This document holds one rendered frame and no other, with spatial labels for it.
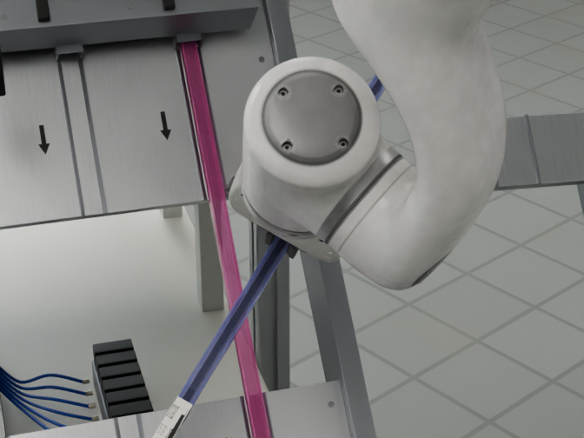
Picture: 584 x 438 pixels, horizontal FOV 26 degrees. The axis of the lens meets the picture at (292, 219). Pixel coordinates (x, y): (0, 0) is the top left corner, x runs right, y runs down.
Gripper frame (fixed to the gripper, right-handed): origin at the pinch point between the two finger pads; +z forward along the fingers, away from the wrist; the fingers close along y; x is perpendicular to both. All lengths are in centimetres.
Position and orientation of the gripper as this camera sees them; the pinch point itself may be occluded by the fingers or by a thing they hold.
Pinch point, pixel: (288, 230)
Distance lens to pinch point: 107.1
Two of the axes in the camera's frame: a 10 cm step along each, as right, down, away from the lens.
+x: -5.0, 8.4, -2.2
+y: -8.7, -4.9, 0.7
